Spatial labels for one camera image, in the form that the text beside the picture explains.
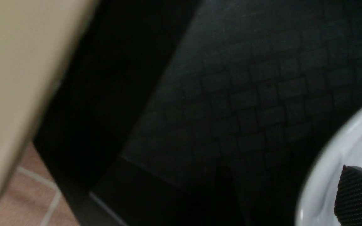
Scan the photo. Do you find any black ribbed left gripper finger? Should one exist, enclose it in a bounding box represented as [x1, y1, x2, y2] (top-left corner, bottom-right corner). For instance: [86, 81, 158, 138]
[333, 165, 362, 226]

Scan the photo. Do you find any small white bowl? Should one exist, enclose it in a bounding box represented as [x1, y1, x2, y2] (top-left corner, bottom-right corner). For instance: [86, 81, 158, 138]
[294, 108, 362, 226]

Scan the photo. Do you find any black serving tray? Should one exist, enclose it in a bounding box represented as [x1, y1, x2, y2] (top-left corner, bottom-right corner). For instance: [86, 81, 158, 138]
[33, 0, 362, 226]

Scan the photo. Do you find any pink checkered tablecloth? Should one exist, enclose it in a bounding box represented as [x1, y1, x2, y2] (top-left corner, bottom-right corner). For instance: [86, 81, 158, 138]
[0, 143, 79, 226]

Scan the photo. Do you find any olive green spoon bin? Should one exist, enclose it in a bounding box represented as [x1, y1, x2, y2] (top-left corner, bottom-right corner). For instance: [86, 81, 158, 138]
[0, 0, 99, 195]

